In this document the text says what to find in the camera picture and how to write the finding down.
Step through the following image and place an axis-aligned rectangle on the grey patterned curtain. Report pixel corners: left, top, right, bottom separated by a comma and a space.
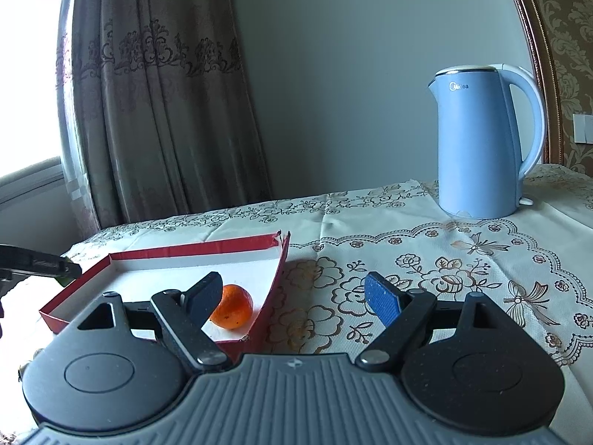
58, 0, 274, 242

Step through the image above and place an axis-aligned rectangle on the light blue electric kettle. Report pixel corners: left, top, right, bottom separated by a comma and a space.
427, 63, 546, 220

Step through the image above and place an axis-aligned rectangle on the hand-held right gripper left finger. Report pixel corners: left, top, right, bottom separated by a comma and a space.
76, 271, 232, 374

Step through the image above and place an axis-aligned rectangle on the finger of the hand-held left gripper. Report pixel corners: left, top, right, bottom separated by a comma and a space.
0, 243, 82, 283

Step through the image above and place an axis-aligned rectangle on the window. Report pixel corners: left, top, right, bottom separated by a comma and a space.
0, 0, 66, 205

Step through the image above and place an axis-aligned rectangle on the red cardboard box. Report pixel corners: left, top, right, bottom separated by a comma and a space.
39, 230, 292, 362

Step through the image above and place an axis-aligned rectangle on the patterned headboard with wooden frame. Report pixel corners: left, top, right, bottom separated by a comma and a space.
499, 0, 593, 175

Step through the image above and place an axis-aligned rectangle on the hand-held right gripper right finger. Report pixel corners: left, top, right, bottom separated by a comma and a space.
354, 271, 506, 374

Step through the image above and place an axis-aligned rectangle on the floral gold-print tablecloth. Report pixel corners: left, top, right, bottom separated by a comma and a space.
60, 164, 593, 445

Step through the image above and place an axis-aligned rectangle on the orange tangerine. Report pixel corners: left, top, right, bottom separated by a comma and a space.
209, 284, 254, 330

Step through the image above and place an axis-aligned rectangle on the sheer embroidered curtain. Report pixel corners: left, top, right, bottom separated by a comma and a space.
54, 32, 100, 242

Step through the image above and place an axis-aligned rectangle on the white wall switch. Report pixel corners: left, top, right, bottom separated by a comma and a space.
573, 113, 593, 144

